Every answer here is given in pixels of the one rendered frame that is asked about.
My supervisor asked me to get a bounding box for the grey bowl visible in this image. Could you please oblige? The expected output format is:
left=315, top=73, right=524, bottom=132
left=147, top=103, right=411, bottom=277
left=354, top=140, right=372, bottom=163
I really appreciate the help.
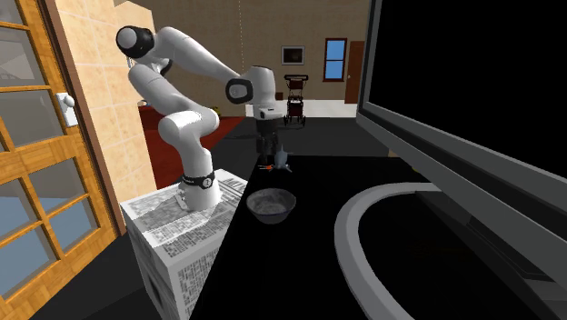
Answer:
left=245, top=187, right=297, bottom=225

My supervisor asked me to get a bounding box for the grey blue shark toy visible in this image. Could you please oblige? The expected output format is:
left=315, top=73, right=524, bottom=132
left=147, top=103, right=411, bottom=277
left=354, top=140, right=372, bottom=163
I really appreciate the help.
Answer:
left=271, top=143, right=294, bottom=175

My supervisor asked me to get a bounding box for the newspaper patterned robot stand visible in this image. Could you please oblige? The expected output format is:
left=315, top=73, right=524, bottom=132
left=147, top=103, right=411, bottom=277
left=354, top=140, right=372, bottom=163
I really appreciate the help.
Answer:
left=119, top=168, right=249, bottom=320

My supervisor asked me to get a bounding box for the large flat screen television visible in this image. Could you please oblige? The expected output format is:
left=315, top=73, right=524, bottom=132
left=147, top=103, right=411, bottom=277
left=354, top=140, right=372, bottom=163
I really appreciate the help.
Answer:
left=333, top=0, right=567, bottom=320

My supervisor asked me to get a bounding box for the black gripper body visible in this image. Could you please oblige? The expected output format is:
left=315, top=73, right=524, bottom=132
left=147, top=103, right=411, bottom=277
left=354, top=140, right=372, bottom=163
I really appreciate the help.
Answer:
left=256, top=116, right=280, bottom=141

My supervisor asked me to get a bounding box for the red framed window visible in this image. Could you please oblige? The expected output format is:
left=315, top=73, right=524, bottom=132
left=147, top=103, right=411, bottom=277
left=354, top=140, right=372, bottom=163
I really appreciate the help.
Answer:
left=323, top=37, right=348, bottom=83

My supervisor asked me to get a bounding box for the dark red door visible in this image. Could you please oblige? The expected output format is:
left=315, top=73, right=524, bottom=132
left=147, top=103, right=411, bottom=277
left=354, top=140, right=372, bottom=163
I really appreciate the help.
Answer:
left=343, top=40, right=365, bottom=105

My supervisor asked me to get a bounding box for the framed wall picture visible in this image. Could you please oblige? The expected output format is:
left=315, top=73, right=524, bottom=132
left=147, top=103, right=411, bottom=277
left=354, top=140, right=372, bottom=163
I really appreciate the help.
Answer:
left=280, top=45, right=306, bottom=66

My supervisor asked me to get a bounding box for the wooden glass panel door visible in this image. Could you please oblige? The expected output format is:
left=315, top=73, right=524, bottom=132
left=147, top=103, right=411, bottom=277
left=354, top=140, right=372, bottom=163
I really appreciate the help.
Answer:
left=0, top=0, right=130, bottom=320

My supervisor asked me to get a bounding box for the red and black walker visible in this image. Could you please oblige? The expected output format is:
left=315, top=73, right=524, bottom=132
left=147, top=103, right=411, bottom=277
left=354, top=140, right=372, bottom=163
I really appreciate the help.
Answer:
left=283, top=74, right=310, bottom=128

